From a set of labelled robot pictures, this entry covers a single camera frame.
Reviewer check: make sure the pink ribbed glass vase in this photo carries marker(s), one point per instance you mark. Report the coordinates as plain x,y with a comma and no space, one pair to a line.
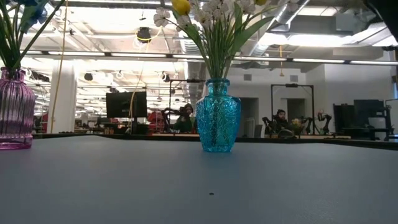
15,109

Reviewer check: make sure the white artificial flower bunch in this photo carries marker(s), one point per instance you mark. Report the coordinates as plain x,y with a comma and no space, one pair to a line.
161,17

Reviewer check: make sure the blue cut glass vase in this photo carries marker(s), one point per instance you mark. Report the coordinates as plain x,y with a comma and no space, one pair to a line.
217,121

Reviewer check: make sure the blue-grey table mat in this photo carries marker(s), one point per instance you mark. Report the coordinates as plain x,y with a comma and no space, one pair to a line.
199,202

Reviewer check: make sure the black ceiling dome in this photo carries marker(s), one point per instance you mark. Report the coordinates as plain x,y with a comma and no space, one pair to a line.
144,35

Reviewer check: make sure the black monitor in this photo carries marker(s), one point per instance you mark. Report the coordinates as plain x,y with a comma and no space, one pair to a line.
124,105

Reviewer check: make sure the black metal rig frame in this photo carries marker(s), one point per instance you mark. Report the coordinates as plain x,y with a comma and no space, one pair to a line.
186,81
292,85

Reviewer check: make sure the white column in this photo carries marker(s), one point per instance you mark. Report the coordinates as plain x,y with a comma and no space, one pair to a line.
66,93

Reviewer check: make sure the person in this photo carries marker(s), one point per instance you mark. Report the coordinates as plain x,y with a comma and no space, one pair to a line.
184,123
280,119

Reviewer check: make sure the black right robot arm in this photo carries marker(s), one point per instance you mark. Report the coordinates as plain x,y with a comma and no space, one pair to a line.
388,9

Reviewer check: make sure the dark desk monitors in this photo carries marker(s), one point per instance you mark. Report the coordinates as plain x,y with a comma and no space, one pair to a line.
343,116

